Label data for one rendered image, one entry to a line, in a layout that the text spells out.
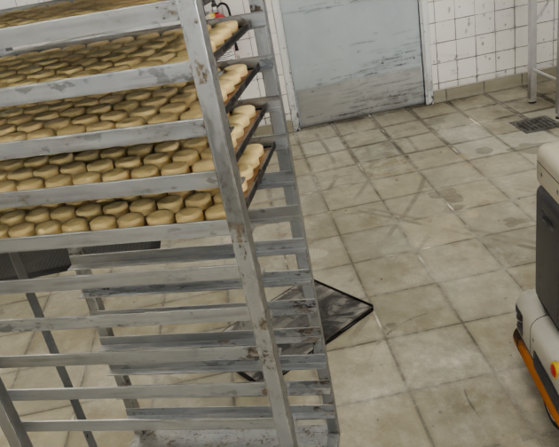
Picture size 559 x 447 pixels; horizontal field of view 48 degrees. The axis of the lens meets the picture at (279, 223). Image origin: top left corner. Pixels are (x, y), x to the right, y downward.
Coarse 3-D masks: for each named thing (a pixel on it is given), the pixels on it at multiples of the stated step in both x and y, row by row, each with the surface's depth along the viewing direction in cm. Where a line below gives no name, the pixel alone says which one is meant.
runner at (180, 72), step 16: (176, 64) 96; (64, 80) 100; (80, 80) 99; (96, 80) 99; (112, 80) 99; (128, 80) 98; (144, 80) 98; (160, 80) 97; (176, 80) 97; (192, 80) 96; (0, 96) 103; (16, 96) 102; (32, 96) 102; (48, 96) 102; (64, 96) 101; (80, 96) 101
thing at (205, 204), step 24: (240, 168) 129; (168, 192) 125; (192, 192) 126; (216, 192) 124; (0, 216) 130; (24, 216) 128; (48, 216) 126; (72, 216) 125; (96, 216) 123; (120, 216) 117; (144, 216) 120; (168, 216) 114; (192, 216) 112; (216, 216) 111
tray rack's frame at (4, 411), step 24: (48, 336) 155; (0, 384) 133; (120, 384) 188; (0, 408) 134; (24, 432) 140; (144, 432) 196; (168, 432) 195; (192, 432) 193; (216, 432) 191; (240, 432) 190; (264, 432) 188; (312, 432) 185; (336, 432) 183
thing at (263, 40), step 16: (256, 0) 130; (256, 32) 133; (272, 48) 136; (272, 80) 138; (272, 128) 143; (288, 144) 145; (288, 160) 146; (288, 192) 150; (304, 256) 157; (304, 288) 162; (320, 320) 168; (320, 352) 170; (336, 416) 182
